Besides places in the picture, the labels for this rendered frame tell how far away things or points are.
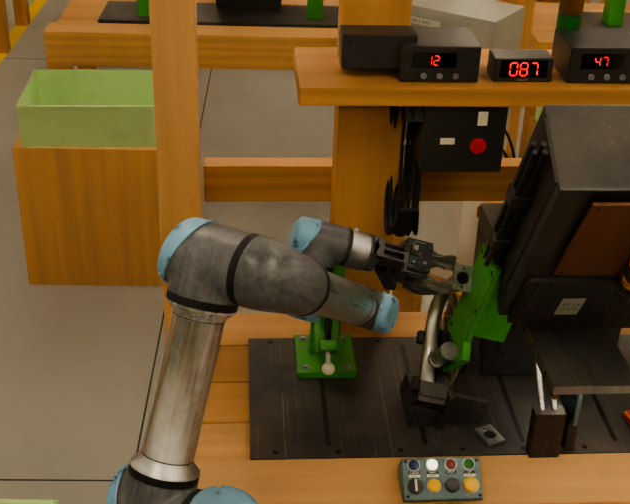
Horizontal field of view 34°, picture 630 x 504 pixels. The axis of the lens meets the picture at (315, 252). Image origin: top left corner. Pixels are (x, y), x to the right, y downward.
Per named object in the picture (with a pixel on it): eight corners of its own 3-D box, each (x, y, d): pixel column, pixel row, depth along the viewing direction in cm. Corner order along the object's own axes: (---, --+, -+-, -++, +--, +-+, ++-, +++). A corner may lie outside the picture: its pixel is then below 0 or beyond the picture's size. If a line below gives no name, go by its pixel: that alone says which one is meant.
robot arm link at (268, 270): (312, 247, 150) (408, 289, 195) (248, 229, 155) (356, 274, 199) (289, 323, 150) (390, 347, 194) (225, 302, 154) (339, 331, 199)
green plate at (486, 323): (495, 366, 205) (536, 279, 195) (456, 358, 204) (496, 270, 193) (483, 334, 215) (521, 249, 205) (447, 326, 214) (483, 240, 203)
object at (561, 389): (636, 398, 189) (639, 385, 187) (550, 400, 188) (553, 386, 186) (576, 288, 223) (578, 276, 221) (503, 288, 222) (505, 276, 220)
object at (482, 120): (501, 173, 214) (509, 105, 206) (420, 173, 212) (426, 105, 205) (488, 149, 224) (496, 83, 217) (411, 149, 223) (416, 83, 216)
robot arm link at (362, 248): (337, 270, 202) (344, 231, 204) (359, 275, 203) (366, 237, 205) (350, 260, 195) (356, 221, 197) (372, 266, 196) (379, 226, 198)
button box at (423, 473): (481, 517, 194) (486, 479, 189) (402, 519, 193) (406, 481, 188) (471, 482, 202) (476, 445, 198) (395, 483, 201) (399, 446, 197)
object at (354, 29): (415, 69, 205) (418, 35, 202) (341, 69, 204) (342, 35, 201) (410, 58, 211) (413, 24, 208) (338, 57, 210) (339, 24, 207)
